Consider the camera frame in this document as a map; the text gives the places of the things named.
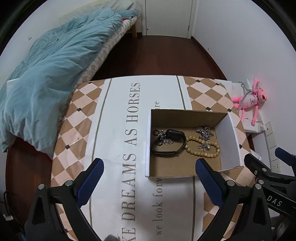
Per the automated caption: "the white door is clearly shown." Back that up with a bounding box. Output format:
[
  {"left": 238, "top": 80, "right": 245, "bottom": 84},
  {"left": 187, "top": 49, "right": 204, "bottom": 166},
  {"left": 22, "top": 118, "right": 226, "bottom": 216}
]
[{"left": 137, "top": 0, "right": 199, "bottom": 39}]

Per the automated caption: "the black smart band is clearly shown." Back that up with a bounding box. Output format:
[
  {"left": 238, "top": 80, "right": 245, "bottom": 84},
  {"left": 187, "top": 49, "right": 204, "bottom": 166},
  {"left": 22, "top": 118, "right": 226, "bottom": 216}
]
[{"left": 151, "top": 129, "right": 187, "bottom": 155}]

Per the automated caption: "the pink panther plush toy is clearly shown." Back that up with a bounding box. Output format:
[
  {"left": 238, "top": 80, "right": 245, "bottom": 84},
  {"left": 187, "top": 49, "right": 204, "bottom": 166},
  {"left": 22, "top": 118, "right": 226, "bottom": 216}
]
[{"left": 231, "top": 78, "right": 267, "bottom": 126}]

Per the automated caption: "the grey cloth covered box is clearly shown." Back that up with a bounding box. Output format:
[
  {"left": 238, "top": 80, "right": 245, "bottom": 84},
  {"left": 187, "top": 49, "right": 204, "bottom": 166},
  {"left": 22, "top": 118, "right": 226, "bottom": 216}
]
[{"left": 215, "top": 79, "right": 265, "bottom": 133}]

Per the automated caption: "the white cardboard box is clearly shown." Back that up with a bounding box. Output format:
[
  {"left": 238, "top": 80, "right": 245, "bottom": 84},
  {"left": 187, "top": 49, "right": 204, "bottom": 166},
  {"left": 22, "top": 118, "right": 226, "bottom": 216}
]
[{"left": 145, "top": 109, "right": 249, "bottom": 178}]

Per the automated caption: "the patterned bed mattress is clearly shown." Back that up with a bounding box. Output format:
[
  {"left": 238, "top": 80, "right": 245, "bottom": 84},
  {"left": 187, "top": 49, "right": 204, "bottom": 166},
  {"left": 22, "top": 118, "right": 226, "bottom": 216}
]
[{"left": 78, "top": 0, "right": 139, "bottom": 84}]

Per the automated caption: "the thick silver chain necklace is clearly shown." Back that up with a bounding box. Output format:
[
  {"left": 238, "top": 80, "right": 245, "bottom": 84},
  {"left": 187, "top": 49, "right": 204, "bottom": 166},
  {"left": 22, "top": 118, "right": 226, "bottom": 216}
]
[{"left": 195, "top": 126, "right": 215, "bottom": 151}]

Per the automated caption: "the checkered printed tablecloth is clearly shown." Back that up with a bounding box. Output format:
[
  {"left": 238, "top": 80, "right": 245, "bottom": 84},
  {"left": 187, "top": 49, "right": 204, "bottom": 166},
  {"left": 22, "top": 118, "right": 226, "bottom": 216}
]
[{"left": 51, "top": 75, "right": 254, "bottom": 240}]

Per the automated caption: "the white wall socket strip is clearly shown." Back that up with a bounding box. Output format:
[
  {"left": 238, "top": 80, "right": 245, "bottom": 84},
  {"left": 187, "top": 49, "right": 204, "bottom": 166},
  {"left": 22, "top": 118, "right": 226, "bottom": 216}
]
[{"left": 265, "top": 121, "right": 280, "bottom": 173}]

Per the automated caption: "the teal blue duvet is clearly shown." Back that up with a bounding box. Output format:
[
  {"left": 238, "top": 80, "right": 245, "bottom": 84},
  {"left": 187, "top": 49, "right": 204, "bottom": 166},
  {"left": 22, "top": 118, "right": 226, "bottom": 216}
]
[{"left": 1, "top": 8, "right": 138, "bottom": 155}]

